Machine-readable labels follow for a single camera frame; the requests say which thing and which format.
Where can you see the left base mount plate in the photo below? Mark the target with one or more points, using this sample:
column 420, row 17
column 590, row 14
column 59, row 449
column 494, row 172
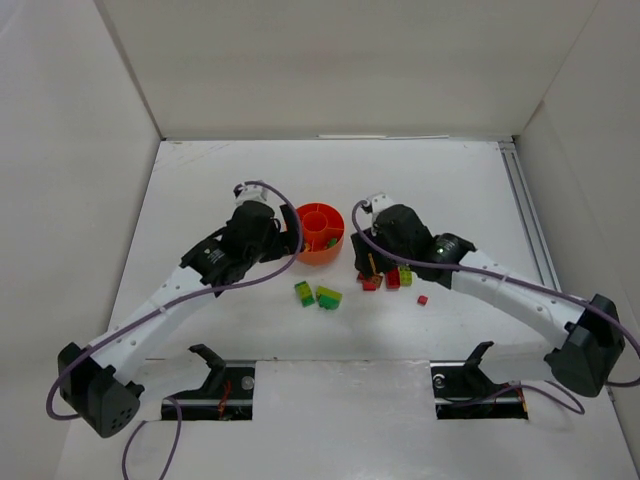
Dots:
column 231, row 400

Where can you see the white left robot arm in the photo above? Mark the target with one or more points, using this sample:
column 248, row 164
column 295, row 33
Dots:
column 106, row 382

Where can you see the large red lego brick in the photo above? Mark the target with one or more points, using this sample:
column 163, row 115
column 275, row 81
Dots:
column 392, row 279

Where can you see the aluminium rail right side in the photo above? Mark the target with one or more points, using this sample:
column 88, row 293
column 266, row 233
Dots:
column 529, row 218

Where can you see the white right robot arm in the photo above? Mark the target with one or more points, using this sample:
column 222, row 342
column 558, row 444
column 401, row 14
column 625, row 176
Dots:
column 582, row 340

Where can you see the green curved lego brick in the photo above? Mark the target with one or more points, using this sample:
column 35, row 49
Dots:
column 328, row 302

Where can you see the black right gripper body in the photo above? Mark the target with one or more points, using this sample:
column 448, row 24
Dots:
column 364, row 250

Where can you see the dark green flat lego plate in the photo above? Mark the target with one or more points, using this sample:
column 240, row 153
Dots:
column 302, row 286

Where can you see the orange round divided container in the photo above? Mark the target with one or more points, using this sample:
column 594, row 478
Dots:
column 320, row 223

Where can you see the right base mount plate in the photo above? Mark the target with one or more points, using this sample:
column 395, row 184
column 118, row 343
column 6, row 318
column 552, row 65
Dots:
column 466, row 395

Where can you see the brown upturned lego plate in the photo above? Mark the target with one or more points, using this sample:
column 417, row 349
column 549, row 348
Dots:
column 376, row 278

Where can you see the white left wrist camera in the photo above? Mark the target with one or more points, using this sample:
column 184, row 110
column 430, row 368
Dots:
column 249, row 192

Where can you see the lime square lego brick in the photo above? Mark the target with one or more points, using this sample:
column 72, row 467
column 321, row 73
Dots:
column 306, row 298

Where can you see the base mount plate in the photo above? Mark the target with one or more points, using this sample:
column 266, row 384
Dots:
column 466, row 395
column 231, row 400

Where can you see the lime sloped lego brick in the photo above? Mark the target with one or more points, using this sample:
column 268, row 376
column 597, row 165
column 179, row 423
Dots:
column 322, row 291

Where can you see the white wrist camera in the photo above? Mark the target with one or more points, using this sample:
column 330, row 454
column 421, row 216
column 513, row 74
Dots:
column 249, row 192
column 378, row 202

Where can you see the lime long lego brick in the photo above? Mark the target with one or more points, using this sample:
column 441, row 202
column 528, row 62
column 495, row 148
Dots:
column 405, row 276

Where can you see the red ridged lego piece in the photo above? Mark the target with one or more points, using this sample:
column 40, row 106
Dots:
column 368, row 285

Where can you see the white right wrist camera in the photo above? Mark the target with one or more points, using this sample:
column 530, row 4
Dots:
column 378, row 202

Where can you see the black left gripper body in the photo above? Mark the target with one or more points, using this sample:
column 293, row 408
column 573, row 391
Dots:
column 280, row 238

